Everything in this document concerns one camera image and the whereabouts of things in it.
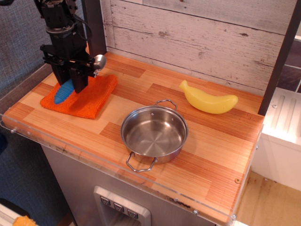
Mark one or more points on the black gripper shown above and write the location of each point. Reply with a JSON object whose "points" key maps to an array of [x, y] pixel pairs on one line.
{"points": [[68, 49]]}

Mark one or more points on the blue handled metal spoon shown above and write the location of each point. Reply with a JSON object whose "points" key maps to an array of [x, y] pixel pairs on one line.
{"points": [[67, 88]]}

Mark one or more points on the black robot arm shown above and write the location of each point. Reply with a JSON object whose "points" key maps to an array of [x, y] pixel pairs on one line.
{"points": [[60, 15]]}

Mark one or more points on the orange knitted cloth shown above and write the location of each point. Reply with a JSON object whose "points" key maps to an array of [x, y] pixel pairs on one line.
{"points": [[87, 103]]}

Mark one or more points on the clear acrylic edge guard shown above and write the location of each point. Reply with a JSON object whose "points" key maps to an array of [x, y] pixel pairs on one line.
{"points": [[206, 178]]}

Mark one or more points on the grey toy kitchen cabinet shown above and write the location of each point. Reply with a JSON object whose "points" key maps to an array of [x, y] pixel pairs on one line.
{"points": [[78, 181]]}

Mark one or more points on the silver button panel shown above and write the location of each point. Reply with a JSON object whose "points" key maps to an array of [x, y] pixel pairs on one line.
{"points": [[118, 207]]}

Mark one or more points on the yellow toy banana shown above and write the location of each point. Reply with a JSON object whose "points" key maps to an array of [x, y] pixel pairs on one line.
{"points": [[206, 102]]}

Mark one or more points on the yellow black object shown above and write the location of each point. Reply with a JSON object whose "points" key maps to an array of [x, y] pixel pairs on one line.
{"points": [[11, 218]]}

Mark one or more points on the white toy sink unit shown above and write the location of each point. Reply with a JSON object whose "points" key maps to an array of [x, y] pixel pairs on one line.
{"points": [[278, 156]]}

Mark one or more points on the dark left shelf post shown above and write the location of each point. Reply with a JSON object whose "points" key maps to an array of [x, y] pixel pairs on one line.
{"points": [[93, 16]]}

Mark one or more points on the dark shelf post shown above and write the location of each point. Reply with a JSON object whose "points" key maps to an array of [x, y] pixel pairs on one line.
{"points": [[93, 16], [281, 59]]}

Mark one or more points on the steel pot with handles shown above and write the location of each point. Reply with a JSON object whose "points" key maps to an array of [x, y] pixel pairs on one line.
{"points": [[153, 134]]}

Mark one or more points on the dark right shelf post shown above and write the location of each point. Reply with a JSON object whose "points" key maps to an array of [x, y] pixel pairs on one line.
{"points": [[281, 59]]}

